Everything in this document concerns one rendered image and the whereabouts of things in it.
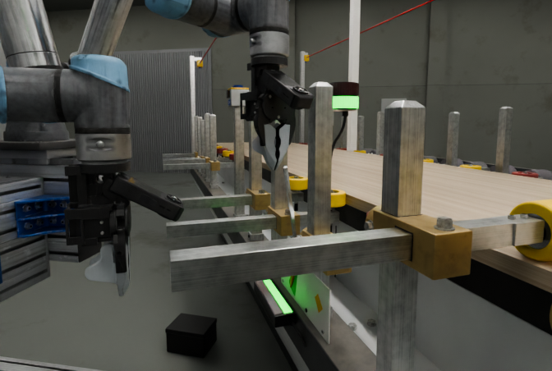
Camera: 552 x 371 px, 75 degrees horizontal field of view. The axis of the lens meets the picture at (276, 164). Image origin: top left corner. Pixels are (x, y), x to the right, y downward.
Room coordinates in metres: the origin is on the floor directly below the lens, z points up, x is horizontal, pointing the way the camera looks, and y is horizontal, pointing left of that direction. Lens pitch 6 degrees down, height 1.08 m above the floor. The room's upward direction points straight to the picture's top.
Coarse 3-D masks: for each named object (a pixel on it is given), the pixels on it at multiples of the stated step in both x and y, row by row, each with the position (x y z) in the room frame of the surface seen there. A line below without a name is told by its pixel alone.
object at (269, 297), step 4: (260, 284) 0.82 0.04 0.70; (260, 288) 0.80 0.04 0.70; (264, 288) 0.80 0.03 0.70; (264, 292) 0.78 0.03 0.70; (268, 292) 0.78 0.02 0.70; (264, 296) 0.76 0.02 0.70; (268, 296) 0.76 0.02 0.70; (272, 296) 0.76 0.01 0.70; (268, 300) 0.74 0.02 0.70; (272, 300) 0.74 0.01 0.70; (272, 304) 0.72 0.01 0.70; (276, 304) 0.72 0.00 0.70; (272, 308) 0.71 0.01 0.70; (276, 308) 0.71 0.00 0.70; (276, 312) 0.69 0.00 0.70; (280, 312) 0.69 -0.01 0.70
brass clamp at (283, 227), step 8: (272, 208) 0.91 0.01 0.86; (280, 208) 0.91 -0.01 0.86; (280, 216) 0.84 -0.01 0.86; (288, 216) 0.84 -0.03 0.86; (296, 216) 0.85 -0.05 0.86; (280, 224) 0.84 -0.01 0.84; (288, 224) 0.84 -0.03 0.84; (296, 224) 0.85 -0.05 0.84; (280, 232) 0.84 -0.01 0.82; (288, 232) 0.84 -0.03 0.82
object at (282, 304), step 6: (264, 282) 0.83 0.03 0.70; (270, 282) 0.83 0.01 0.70; (270, 288) 0.80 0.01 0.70; (276, 288) 0.80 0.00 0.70; (276, 294) 0.77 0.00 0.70; (276, 300) 0.74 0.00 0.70; (282, 300) 0.74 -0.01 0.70; (282, 306) 0.71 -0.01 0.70; (288, 306) 0.71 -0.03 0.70; (288, 312) 0.69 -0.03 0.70
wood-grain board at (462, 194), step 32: (288, 160) 1.79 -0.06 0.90; (352, 160) 1.79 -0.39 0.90; (352, 192) 0.95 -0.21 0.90; (448, 192) 0.95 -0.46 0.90; (480, 192) 0.95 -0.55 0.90; (512, 192) 0.95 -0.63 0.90; (544, 192) 0.95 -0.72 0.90; (480, 256) 0.53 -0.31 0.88; (512, 256) 0.48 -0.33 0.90; (544, 288) 0.44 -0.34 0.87
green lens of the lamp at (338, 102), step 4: (336, 96) 0.68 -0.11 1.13; (340, 96) 0.67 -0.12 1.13; (344, 96) 0.67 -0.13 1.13; (348, 96) 0.67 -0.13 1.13; (352, 96) 0.68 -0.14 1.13; (336, 100) 0.68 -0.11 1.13; (340, 100) 0.67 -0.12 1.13; (344, 100) 0.67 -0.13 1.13; (348, 100) 0.67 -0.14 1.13; (352, 100) 0.68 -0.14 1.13; (356, 100) 0.68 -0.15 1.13; (336, 104) 0.68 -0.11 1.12; (340, 104) 0.67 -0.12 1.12; (344, 104) 0.67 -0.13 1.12; (348, 104) 0.67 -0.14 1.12; (352, 104) 0.68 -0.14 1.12; (356, 104) 0.68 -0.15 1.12; (356, 108) 0.70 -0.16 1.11
